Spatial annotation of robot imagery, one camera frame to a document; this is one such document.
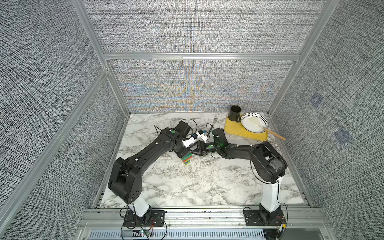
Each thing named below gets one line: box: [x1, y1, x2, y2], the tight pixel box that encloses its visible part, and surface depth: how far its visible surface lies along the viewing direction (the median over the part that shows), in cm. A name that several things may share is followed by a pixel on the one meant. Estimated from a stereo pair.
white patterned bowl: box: [240, 112, 269, 133], surface depth 115 cm
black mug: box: [229, 105, 242, 123], surface depth 113 cm
